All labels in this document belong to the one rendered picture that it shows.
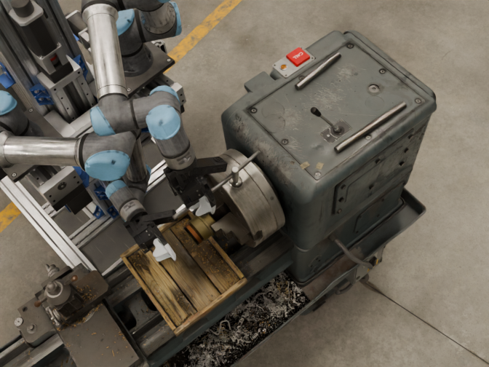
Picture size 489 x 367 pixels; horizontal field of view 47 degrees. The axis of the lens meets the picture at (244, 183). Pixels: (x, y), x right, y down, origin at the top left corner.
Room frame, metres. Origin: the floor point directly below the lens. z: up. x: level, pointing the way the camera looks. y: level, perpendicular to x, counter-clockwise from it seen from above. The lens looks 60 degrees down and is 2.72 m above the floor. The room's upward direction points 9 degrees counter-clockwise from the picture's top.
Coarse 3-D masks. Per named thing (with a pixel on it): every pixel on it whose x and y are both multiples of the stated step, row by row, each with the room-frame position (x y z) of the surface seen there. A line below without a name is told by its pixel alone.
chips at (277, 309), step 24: (264, 288) 0.77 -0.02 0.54; (288, 288) 0.74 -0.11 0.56; (240, 312) 0.68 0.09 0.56; (264, 312) 0.65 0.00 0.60; (288, 312) 0.65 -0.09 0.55; (216, 336) 0.60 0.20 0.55; (240, 336) 0.58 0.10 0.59; (264, 336) 0.57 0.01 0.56; (168, 360) 0.54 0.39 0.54; (192, 360) 0.52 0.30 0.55; (216, 360) 0.51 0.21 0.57
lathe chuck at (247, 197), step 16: (224, 160) 0.97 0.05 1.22; (224, 176) 0.90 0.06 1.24; (240, 176) 0.89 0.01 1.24; (224, 192) 0.85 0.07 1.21; (240, 192) 0.84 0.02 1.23; (256, 192) 0.84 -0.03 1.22; (240, 208) 0.79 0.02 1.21; (256, 208) 0.80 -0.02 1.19; (256, 224) 0.76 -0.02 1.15; (272, 224) 0.77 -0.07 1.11; (256, 240) 0.74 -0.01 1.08
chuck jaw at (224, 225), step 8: (224, 216) 0.83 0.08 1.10; (232, 216) 0.82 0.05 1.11; (216, 224) 0.80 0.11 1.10; (224, 224) 0.80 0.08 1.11; (232, 224) 0.79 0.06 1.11; (240, 224) 0.79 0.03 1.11; (216, 232) 0.78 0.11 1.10; (224, 232) 0.77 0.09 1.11; (232, 232) 0.77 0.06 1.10; (240, 232) 0.76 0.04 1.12; (248, 232) 0.75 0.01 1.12; (256, 232) 0.75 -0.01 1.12; (240, 240) 0.73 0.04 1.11
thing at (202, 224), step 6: (198, 216) 0.83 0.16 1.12; (204, 216) 0.84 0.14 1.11; (210, 216) 0.83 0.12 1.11; (192, 222) 0.82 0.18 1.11; (198, 222) 0.81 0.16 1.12; (204, 222) 0.81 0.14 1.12; (210, 222) 0.82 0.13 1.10; (186, 228) 0.81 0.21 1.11; (192, 228) 0.80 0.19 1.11; (198, 228) 0.80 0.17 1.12; (204, 228) 0.79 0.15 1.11; (210, 228) 0.80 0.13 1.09; (192, 234) 0.78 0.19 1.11; (198, 234) 0.78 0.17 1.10; (204, 234) 0.78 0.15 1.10; (210, 234) 0.78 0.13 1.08; (198, 240) 0.77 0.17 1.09; (204, 240) 0.78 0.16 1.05
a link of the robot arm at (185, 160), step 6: (192, 150) 0.78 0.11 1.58; (162, 156) 0.77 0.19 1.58; (180, 156) 0.75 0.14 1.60; (186, 156) 0.76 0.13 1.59; (192, 156) 0.76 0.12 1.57; (168, 162) 0.75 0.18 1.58; (174, 162) 0.75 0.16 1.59; (180, 162) 0.75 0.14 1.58; (186, 162) 0.75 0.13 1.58; (174, 168) 0.74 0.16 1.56; (180, 168) 0.74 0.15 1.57
